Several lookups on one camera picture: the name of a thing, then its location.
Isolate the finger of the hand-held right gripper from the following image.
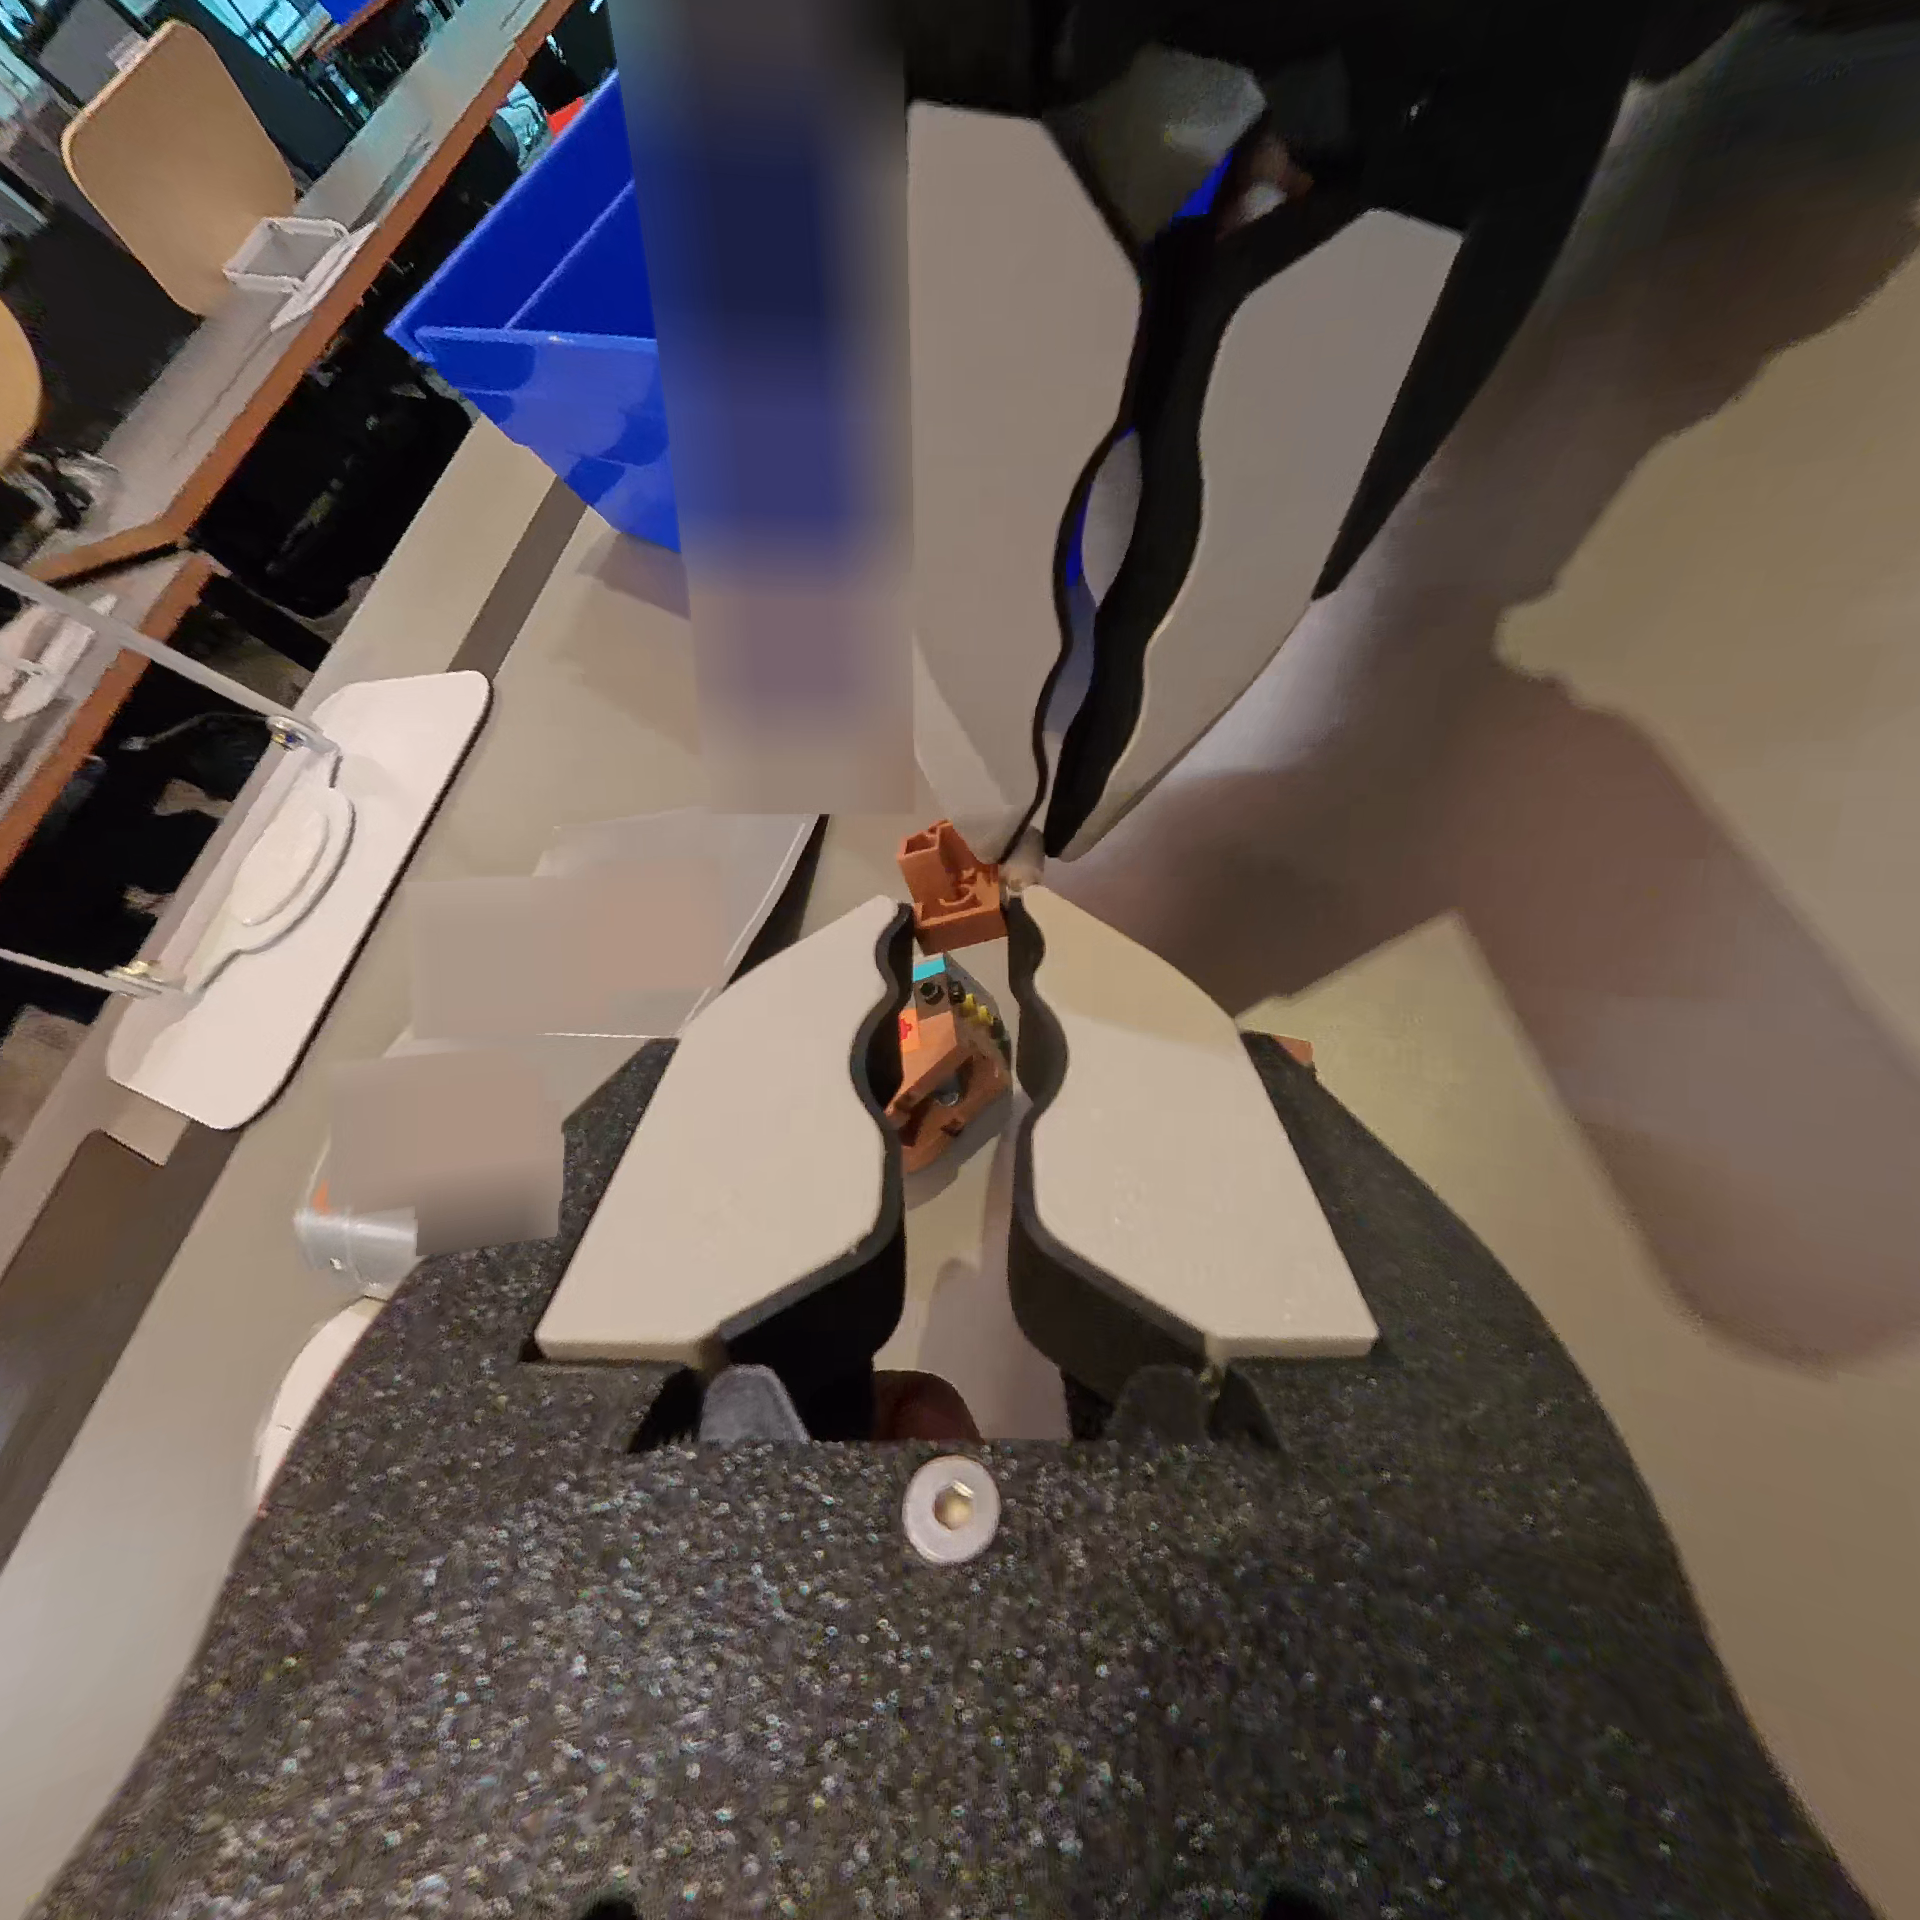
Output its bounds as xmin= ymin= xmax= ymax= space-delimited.
xmin=1041 ymin=211 xmax=1465 ymax=860
xmin=907 ymin=103 xmax=1157 ymax=868

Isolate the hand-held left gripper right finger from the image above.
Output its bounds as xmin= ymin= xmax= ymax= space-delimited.
xmin=1005 ymin=886 xmax=1383 ymax=1366

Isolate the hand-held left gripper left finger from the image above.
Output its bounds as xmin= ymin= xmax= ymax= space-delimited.
xmin=534 ymin=897 xmax=912 ymax=1368

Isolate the small colourful brick model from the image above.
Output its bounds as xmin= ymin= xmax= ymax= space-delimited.
xmin=881 ymin=960 xmax=1017 ymax=1179

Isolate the brown bracket brick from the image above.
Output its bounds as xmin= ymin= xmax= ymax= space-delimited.
xmin=896 ymin=823 xmax=1007 ymax=953

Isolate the blue plastic bin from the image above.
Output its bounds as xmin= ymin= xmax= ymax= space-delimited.
xmin=384 ymin=72 xmax=707 ymax=553

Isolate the wooden edged office desk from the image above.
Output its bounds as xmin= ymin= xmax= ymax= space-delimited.
xmin=22 ymin=0 xmax=577 ymax=587

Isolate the plywood desk divider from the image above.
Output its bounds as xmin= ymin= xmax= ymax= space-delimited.
xmin=59 ymin=19 xmax=296 ymax=319

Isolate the white grey plastic object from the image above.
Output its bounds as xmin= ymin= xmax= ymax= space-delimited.
xmin=252 ymin=1201 xmax=425 ymax=1508

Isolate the clear acrylic tray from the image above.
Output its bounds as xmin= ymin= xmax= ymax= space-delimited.
xmin=224 ymin=218 xmax=384 ymax=329

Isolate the clear acrylic stand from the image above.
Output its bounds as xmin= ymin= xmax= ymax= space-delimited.
xmin=0 ymin=563 xmax=325 ymax=1000

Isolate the white rounded base plate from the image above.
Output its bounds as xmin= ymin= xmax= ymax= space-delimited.
xmin=104 ymin=671 xmax=492 ymax=1130

